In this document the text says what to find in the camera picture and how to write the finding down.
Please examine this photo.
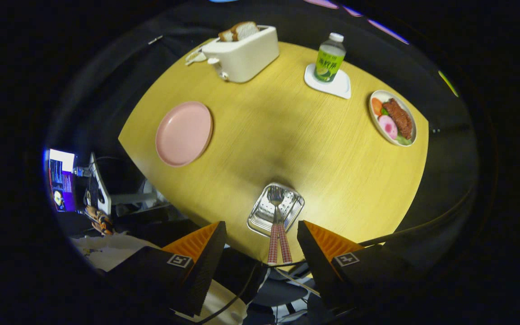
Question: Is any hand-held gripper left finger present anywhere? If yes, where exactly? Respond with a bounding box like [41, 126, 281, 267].
[107, 221, 228, 317]

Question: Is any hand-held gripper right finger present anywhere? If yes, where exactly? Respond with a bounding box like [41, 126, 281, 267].
[297, 220, 423, 317]

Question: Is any spoon with checked handle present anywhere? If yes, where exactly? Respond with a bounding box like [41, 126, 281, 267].
[267, 186, 293, 264]

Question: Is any fork with checked handle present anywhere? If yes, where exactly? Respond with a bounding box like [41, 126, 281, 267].
[268, 199, 283, 265]

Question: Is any perforated metal basket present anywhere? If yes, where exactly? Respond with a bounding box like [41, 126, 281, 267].
[247, 182, 306, 238]

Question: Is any white cloth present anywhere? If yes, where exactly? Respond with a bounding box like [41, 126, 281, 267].
[70, 234, 247, 325]

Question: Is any pink round plate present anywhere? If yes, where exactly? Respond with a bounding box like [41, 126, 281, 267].
[155, 101, 214, 168]

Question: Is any white oval food plate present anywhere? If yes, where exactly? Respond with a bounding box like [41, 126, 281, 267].
[368, 90, 418, 147]

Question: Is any pink round food slice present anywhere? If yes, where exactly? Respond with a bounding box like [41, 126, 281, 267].
[378, 115, 399, 140]

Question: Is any red-brown meat piece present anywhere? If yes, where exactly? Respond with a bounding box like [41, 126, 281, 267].
[382, 98, 413, 139]

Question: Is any white square coaster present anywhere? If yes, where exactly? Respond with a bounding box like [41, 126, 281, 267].
[304, 63, 352, 100]

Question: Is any green label drink bottle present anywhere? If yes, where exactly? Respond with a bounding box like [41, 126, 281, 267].
[313, 32, 347, 84]

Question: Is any white divided condiment dish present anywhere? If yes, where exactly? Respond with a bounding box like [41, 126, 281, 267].
[185, 47, 208, 66]

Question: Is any white toaster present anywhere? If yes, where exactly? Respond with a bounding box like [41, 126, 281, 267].
[202, 25, 280, 84]

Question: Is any large toast bread slice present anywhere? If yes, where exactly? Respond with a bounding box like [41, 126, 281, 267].
[231, 21, 260, 41]

